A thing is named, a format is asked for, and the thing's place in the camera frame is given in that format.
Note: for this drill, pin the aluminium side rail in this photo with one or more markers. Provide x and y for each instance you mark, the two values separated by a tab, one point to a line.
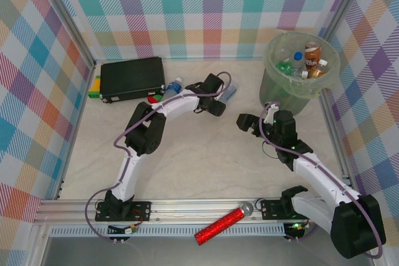
75	129
342	154

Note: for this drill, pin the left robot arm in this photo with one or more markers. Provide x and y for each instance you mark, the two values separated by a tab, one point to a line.
132	175

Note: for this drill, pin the red toy block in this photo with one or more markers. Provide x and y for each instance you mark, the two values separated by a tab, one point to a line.
151	100

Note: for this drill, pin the aluminium wall base strip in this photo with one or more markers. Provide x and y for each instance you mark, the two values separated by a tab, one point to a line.
187	58

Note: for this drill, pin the grey metal panel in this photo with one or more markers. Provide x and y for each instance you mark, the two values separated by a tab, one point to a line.
187	253

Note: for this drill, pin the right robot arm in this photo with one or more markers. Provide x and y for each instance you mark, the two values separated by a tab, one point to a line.
355	228

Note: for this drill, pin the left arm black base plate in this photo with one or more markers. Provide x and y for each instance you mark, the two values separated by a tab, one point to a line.
143	210

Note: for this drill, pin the yellow toy brick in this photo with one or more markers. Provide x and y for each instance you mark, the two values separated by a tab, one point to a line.
96	84

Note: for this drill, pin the green plastic bottle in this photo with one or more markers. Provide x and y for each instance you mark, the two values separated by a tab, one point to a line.
284	67

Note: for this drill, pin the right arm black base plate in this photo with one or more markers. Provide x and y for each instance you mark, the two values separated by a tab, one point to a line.
271	210

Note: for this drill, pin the rectangular clear bottle blue label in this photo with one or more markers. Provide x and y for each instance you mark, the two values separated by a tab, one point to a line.
230	91

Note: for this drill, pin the green translucent trash bin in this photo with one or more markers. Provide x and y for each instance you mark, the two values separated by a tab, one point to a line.
280	97

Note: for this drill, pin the small connector board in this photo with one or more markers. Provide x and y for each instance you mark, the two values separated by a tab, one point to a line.
131	229
296	226

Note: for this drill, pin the black hard case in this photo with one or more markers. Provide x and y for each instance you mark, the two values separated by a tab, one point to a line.
131	79

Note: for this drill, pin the shiny copper brown bottle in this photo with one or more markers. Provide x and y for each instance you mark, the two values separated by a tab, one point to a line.
312	55

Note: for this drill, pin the aluminium frame post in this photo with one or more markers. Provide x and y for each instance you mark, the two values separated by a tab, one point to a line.
67	20
338	4

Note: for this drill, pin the red glitter toy microphone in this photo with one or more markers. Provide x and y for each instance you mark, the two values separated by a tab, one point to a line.
223	224

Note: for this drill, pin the green toy brick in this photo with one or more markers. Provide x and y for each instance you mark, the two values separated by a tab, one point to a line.
93	95

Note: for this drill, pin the wide aluminium extrusion rail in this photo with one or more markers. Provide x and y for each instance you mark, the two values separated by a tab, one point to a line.
193	211

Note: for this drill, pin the water bottle blue label white cap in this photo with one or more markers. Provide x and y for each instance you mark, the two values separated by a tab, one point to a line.
173	87

